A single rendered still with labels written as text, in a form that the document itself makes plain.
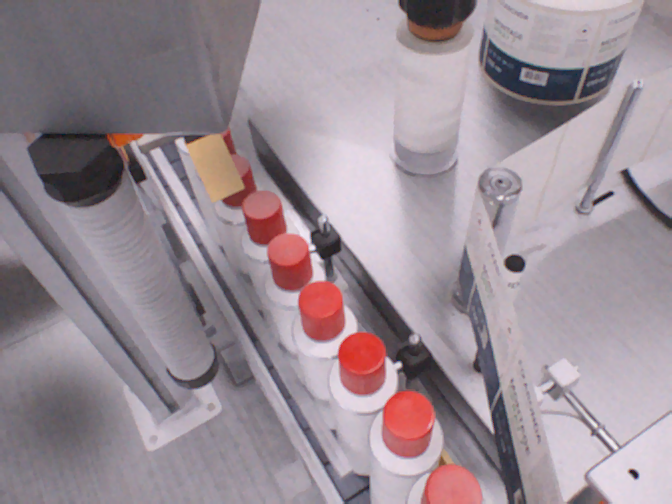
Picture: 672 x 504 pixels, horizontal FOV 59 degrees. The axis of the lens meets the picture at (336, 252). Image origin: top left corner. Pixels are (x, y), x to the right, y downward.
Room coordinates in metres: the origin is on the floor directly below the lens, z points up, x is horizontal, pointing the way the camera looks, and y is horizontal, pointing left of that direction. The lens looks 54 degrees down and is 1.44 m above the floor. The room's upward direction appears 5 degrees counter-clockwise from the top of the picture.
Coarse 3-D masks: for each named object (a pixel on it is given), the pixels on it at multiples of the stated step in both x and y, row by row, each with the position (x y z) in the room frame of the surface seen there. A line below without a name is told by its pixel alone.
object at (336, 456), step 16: (160, 160) 0.51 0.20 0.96; (176, 176) 0.48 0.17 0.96; (176, 192) 0.46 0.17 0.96; (192, 208) 0.43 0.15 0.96; (192, 224) 0.41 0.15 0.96; (208, 240) 0.38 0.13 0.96; (224, 256) 0.36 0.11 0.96; (224, 272) 0.34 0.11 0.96; (240, 288) 0.32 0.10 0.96; (240, 304) 0.30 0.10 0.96; (256, 320) 0.28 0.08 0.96; (272, 336) 0.26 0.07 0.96; (272, 352) 0.25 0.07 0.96; (288, 368) 0.23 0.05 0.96; (288, 384) 0.21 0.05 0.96; (304, 400) 0.20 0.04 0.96; (304, 416) 0.19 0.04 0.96; (320, 416) 0.18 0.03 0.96; (320, 432) 0.17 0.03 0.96; (336, 448) 0.16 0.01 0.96; (336, 464) 0.14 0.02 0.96
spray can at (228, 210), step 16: (240, 160) 0.37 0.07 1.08; (240, 176) 0.35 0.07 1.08; (240, 192) 0.35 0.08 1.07; (224, 208) 0.35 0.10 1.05; (240, 208) 0.35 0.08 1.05; (224, 224) 0.34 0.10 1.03; (240, 224) 0.34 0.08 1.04; (240, 256) 0.34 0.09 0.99; (240, 272) 0.34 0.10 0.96; (256, 304) 0.34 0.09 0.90
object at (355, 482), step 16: (176, 160) 0.60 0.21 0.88; (160, 176) 0.57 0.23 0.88; (192, 192) 0.53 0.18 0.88; (176, 208) 0.51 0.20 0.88; (208, 256) 0.42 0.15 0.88; (224, 288) 0.38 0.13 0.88; (240, 320) 0.33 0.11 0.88; (256, 336) 0.31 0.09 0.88; (272, 368) 0.28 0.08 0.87; (288, 400) 0.23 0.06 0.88; (320, 448) 0.18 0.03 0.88; (336, 480) 0.15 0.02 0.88; (352, 480) 0.15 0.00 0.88; (368, 480) 0.15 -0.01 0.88; (352, 496) 0.14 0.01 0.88; (368, 496) 0.14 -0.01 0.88
